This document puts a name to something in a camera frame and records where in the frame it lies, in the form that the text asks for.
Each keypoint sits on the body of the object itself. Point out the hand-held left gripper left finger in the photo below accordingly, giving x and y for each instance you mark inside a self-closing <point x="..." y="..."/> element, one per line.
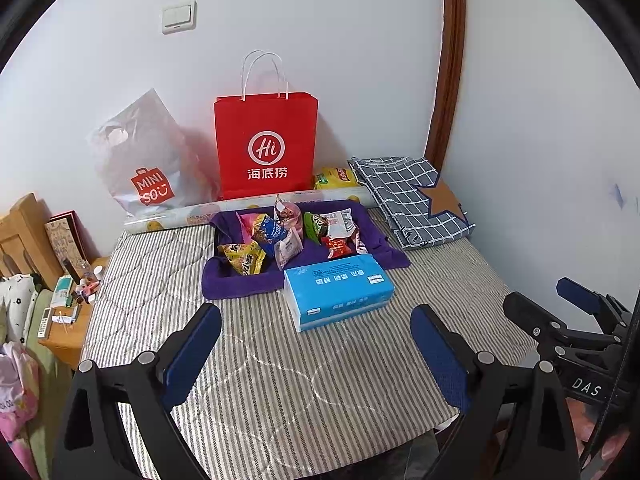
<point x="192" y="350"/>

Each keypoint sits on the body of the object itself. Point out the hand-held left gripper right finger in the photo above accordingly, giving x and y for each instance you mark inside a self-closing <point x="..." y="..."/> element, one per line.
<point x="440" y="360"/>

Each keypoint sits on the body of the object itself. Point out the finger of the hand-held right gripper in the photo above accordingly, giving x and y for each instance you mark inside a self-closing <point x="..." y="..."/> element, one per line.
<point x="580" y="292"/>
<point x="530" y="317"/>

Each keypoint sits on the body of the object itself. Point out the purple towel-lined tray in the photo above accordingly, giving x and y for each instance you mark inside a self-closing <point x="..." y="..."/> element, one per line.
<point x="235" y="285"/>

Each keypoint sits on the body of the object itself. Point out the yellow snack packet dark print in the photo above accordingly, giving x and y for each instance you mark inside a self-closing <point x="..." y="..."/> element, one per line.
<point x="245" y="257"/>

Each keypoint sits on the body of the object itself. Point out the pink and yellow snack packet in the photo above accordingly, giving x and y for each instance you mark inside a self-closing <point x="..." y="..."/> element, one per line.
<point x="247" y="222"/>

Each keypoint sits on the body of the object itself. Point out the white and pink snack packet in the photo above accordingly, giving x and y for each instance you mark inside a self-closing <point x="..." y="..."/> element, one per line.
<point x="289" y="250"/>

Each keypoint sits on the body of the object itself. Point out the blue snack packet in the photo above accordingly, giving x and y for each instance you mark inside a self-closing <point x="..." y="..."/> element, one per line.
<point x="270" y="234"/>

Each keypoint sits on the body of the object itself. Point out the pink striped snack packet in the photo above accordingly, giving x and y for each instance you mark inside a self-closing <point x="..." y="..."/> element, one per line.
<point x="359" y="240"/>

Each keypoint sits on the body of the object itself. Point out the red snack packet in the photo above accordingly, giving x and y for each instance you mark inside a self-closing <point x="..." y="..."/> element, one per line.
<point x="337" y="247"/>

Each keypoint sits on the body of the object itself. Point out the pink snack packet with dog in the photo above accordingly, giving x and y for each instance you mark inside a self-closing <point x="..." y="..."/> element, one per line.
<point x="284" y="210"/>

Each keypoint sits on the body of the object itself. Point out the large white snack packet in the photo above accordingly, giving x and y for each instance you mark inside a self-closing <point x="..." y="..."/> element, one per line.
<point x="340" y="222"/>

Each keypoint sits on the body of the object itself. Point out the green snack packet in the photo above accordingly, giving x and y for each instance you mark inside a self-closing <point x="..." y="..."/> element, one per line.
<point x="312" y="225"/>

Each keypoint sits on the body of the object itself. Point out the pink floral cloth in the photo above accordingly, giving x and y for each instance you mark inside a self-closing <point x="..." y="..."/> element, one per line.
<point x="605" y="440"/>

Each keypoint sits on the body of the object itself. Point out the dark trousers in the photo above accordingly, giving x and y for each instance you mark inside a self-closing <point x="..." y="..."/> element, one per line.
<point x="415" y="455"/>

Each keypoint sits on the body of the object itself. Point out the striped quilted mattress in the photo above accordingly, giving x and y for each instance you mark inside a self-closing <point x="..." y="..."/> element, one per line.
<point x="300" y="360"/>

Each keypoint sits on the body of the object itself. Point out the small white cup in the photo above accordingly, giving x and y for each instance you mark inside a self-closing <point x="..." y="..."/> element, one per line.
<point x="98" y="271"/>

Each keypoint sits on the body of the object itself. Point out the blue tissue pack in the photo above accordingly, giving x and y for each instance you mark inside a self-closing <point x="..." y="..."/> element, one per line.
<point x="335" y="287"/>

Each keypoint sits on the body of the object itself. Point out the wooden nightstand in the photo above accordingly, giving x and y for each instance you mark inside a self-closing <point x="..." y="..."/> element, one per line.
<point x="65" y="340"/>

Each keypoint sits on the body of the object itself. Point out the clear small bottle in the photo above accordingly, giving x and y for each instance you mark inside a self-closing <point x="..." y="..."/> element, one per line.
<point x="82" y="267"/>

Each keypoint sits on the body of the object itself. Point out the printed paper roll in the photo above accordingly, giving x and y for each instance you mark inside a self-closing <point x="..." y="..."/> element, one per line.
<point x="200" y="212"/>

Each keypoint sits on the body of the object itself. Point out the green and white box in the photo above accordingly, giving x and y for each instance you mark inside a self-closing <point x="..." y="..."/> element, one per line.
<point x="61" y="291"/>

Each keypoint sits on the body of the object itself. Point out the green bed sheet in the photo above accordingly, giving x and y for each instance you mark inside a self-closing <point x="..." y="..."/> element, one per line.
<point x="47" y="385"/>

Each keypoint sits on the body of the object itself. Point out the white remote control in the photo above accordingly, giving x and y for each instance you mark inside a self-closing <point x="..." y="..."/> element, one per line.
<point x="45" y="321"/>

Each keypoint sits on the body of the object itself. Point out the folded checked cloth with star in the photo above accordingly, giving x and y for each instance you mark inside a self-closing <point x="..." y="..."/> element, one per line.
<point x="400" y="195"/>

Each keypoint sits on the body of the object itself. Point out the pink plastic bag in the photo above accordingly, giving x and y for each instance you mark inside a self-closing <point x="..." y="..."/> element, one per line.
<point x="17" y="400"/>

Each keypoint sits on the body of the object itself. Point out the floral pillow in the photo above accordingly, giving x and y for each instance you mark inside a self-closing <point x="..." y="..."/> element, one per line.
<point x="15" y="300"/>

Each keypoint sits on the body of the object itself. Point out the white plastic shopping bag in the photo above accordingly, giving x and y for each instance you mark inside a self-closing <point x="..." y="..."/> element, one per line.
<point x="145" y="160"/>

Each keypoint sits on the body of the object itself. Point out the wooden headboard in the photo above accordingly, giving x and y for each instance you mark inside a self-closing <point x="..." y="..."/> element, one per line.
<point x="25" y="240"/>

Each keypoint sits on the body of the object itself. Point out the yellow packet with green label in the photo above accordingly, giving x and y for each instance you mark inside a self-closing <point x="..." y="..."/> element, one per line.
<point x="336" y="178"/>

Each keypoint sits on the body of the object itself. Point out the red paper shopping bag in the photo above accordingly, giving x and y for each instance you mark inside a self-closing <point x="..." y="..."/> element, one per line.
<point x="265" y="145"/>

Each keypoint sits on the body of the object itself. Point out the patterned picture frame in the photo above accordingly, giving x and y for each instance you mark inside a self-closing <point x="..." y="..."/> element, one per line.
<point x="62" y="240"/>

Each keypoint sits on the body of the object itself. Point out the brown wooden door frame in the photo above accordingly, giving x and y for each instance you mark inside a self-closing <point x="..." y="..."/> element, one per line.
<point x="450" y="60"/>

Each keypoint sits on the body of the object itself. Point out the white wall light switch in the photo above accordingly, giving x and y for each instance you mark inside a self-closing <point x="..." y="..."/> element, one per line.
<point x="178" y="16"/>

